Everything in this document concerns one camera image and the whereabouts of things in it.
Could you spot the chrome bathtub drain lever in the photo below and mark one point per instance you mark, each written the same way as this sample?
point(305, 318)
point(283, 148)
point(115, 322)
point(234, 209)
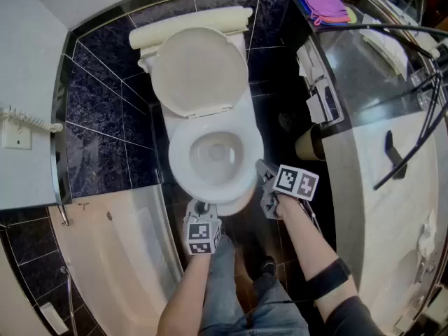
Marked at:
point(83, 206)

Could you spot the person's right shoe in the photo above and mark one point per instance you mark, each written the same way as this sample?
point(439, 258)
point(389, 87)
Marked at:
point(268, 264)

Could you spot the white bathtub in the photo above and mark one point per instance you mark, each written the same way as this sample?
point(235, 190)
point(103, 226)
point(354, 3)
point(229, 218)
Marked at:
point(115, 257)

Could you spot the chrome bathtub grab bar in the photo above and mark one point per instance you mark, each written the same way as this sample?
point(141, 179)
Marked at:
point(71, 303)

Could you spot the chrome sink faucet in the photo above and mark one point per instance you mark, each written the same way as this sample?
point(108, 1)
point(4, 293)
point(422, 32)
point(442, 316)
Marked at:
point(425, 269)

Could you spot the black armband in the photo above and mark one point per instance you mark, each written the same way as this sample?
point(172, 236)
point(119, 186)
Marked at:
point(327, 278)

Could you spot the white soap dish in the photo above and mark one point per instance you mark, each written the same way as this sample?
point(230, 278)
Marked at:
point(52, 318)

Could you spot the chrome bathtub spout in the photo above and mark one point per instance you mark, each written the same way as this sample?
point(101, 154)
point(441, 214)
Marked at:
point(64, 215)

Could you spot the person's right forearm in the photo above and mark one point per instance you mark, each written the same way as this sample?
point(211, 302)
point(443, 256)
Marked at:
point(301, 243)

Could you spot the orange cloth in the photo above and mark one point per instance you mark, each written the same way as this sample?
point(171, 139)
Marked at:
point(336, 21)

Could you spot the person's blue jeans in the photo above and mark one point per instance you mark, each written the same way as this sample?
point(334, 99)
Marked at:
point(245, 303)

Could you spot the purple cloth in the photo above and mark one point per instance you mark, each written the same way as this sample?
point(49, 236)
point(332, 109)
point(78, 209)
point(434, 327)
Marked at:
point(322, 0)

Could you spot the clear drinking glass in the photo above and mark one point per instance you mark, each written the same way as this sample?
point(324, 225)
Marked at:
point(425, 98)
point(418, 77)

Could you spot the white toilet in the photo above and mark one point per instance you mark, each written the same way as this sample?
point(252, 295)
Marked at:
point(217, 152)

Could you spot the white telephone wall plate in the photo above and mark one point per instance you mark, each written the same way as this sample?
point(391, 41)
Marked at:
point(15, 135)

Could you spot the black tripod light stand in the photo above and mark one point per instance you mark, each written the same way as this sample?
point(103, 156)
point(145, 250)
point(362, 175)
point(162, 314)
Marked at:
point(385, 25)

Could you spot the blue cloth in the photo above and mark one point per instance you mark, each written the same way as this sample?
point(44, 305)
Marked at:
point(304, 5)

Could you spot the person's left forearm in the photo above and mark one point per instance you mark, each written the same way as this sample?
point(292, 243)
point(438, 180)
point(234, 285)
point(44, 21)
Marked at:
point(185, 292)

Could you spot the folded white towel on counter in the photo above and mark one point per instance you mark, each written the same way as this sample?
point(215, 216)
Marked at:
point(385, 44)

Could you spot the tan waste bin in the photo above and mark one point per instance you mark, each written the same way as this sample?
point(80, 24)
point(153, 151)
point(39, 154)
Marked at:
point(309, 143)

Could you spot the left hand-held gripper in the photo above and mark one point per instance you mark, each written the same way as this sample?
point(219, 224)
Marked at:
point(199, 233)

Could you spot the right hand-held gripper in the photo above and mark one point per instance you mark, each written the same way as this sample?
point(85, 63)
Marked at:
point(295, 184)

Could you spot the crumpled white washcloth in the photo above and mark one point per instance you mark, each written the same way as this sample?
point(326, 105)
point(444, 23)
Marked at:
point(427, 233)

